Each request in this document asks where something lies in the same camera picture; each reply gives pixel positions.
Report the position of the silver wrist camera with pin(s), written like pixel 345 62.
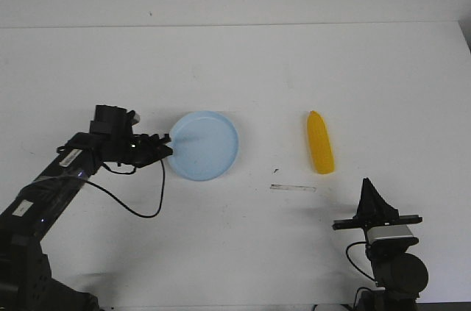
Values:
pixel 402 233
pixel 133 118

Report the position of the light blue round plate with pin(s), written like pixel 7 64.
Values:
pixel 205 145

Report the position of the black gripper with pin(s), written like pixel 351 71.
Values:
pixel 120 145
pixel 372 203

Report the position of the yellow toy corn cob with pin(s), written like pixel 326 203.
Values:
pixel 319 144

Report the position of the clear tape strip horizontal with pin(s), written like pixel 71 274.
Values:
pixel 293 188

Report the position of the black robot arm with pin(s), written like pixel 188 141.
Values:
pixel 398 275
pixel 26 276

